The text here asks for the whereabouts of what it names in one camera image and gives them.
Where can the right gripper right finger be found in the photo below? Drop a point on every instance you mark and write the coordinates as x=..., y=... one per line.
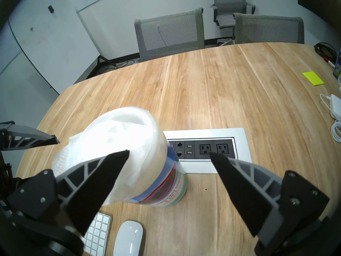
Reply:
x=253, y=199

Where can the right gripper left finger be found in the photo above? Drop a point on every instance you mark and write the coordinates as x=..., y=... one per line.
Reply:
x=88, y=188

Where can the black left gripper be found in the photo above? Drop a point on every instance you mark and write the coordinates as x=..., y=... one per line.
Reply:
x=5, y=178

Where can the white disinfecting wipe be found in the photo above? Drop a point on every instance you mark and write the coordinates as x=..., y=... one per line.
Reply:
x=106, y=130

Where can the green blue wipes canister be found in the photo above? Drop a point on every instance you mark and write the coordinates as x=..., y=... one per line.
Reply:
x=170, y=188

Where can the white slim keyboard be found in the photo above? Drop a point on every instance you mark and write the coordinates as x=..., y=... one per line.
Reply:
x=98, y=231

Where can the white computer mouse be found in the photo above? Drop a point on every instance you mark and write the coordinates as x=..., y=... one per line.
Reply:
x=128, y=239

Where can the silver table power outlet panel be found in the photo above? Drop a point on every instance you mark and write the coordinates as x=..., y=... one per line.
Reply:
x=213, y=135

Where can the white mobile whiteboard on stand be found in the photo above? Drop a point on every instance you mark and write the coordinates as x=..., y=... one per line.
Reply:
x=53, y=44

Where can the small black whiteboard eraser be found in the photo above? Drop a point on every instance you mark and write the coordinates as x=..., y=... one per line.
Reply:
x=51, y=9

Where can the yellow sticky note pad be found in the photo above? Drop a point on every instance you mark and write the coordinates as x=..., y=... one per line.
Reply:
x=313, y=79

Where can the red marker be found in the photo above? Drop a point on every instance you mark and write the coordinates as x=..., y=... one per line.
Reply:
x=329, y=62

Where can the whiteboard cleaner spray bottle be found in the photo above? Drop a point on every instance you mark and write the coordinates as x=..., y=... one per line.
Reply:
x=337, y=66

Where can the grey mesh chair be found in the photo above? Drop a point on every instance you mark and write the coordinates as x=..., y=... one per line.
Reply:
x=269, y=30
x=170, y=34

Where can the grey office chair with armrests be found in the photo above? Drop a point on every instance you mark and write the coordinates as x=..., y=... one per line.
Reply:
x=230, y=7

